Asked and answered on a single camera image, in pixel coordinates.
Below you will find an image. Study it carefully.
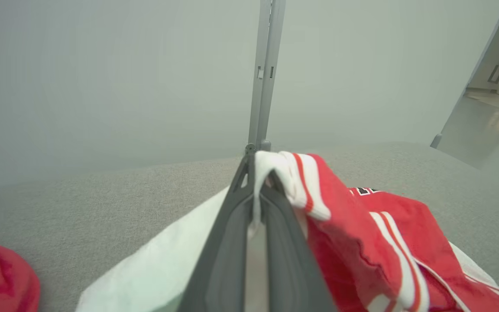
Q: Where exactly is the red jersey with white trim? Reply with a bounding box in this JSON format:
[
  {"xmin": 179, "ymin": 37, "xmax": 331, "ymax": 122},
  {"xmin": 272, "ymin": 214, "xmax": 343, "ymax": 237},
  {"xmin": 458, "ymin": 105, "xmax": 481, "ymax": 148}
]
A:
[{"xmin": 75, "ymin": 150, "xmax": 499, "ymax": 312}]

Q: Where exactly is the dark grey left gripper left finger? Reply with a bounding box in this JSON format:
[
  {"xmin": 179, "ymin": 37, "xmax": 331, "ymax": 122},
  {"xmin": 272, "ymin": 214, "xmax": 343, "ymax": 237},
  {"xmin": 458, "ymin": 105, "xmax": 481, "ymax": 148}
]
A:
[{"xmin": 178, "ymin": 153, "xmax": 255, "ymax": 312}]

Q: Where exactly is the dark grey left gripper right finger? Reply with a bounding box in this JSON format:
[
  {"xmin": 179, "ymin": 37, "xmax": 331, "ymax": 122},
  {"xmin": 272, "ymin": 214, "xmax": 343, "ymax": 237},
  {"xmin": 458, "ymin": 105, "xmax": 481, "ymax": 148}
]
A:
[{"xmin": 262, "ymin": 171, "xmax": 337, "ymax": 312}]

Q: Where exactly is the grey fabric sofa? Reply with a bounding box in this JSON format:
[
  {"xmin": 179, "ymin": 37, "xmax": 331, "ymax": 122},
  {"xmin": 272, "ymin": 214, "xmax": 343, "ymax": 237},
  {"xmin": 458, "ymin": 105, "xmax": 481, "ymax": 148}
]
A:
[{"xmin": 0, "ymin": 141, "xmax": 499, "ymax": 312}]

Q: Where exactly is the grey metal frame post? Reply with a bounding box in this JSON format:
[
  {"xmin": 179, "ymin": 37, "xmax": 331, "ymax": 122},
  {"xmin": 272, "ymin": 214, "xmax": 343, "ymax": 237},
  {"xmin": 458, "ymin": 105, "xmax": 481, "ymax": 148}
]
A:
[{"xmin": 245, "ymin": 0, "xmax": 286, "ymax": 154}]

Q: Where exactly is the grey glass door frame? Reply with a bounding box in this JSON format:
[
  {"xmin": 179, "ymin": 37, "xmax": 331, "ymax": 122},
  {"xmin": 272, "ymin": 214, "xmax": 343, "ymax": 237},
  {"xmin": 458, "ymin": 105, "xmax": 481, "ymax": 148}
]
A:
[{"xmin": 430, "ymin": 0, "xmax": 499, "ymax": 149}]

